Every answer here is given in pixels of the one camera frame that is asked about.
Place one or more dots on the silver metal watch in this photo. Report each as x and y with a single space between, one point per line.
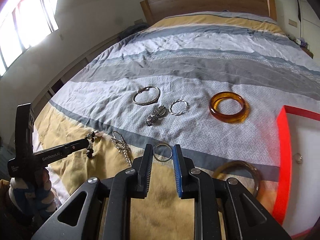
156 114

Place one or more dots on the wooden headboard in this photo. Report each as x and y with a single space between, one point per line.
156 10

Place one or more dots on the left hand blue white glove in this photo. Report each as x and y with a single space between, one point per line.
33 200

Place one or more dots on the window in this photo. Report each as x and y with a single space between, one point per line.
24 24

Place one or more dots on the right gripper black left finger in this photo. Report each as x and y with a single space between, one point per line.
143 167

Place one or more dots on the wall socket plate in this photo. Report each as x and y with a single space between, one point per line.
293 23

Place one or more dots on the dark clothes pile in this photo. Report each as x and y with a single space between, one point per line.
133 29

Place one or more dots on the amber orange bangle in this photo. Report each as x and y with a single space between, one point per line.
228 118

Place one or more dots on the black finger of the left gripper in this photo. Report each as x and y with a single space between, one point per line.
50 155

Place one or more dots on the thin silver ring bangle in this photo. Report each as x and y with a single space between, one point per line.
162 152

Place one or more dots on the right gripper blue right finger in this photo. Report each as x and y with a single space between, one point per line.
184 181

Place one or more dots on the items on nightstand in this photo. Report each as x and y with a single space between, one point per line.
301 42

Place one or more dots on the dark brown bangle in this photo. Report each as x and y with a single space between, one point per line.
245 165

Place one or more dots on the white wardrobe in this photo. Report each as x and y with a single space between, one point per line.
310 28

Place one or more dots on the twisted silver bangle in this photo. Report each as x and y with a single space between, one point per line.
178 107

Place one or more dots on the silver clasp bangle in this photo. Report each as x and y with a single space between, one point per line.
147 96

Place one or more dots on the striped bed duvet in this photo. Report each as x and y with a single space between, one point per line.
190 57

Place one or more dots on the wooden nightstand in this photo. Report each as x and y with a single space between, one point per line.
308 52

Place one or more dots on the red white jewelry box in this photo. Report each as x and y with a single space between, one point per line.
297 203

